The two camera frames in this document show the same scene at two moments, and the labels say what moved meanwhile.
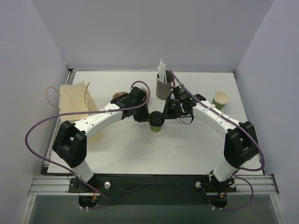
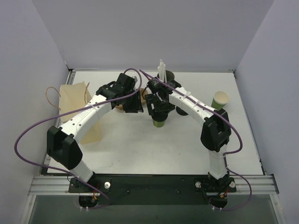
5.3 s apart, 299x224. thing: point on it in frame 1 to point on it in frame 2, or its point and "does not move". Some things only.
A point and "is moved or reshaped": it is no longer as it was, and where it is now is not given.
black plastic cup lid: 156,119 is moved or reshaped
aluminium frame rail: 59,185 does not move
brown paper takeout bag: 75,97 does not move
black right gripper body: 170,112 to 158,108
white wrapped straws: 161,68 does not move
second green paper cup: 220,99 does not move
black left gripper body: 141,116 to 135,102
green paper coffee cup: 156,129 to 159,124
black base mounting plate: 152,189 does not move
